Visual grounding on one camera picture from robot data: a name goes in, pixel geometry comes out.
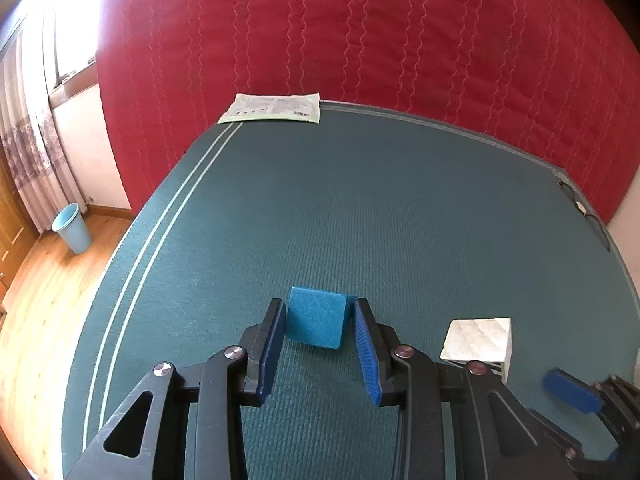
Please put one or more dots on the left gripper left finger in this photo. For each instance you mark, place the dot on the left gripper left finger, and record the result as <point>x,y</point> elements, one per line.
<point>175,417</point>

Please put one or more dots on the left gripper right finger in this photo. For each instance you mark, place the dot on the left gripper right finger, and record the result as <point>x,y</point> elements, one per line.
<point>463,415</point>

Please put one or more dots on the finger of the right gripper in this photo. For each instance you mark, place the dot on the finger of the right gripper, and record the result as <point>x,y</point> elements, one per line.
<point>586,400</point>
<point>620,415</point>

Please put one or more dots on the white striped wedge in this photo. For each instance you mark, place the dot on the white striped wedge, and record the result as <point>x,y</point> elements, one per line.
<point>488,340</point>

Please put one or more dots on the blue block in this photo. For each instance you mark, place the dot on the blue block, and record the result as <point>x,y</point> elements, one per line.
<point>318,318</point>

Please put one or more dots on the black wristwatch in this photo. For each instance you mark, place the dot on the black wristwatch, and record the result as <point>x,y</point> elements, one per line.
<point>592,219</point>

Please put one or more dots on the green table mat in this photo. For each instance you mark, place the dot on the green table mat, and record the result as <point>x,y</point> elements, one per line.
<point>429,223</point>

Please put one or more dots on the light blue waste bin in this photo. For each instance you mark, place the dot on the light blue waste bin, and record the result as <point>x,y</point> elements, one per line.
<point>71,227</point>

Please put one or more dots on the wooden door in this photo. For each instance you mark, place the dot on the wooden door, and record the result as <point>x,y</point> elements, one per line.
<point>17,233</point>

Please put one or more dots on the white paper packet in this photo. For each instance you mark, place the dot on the white paper packet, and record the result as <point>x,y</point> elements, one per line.
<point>247,107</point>

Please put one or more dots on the patterned curtain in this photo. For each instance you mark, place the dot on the patterned curtain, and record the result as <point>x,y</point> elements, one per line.
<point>29,137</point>

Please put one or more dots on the window with wooden sill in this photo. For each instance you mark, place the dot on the window with wooden sill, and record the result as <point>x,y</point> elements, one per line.
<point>69,33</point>

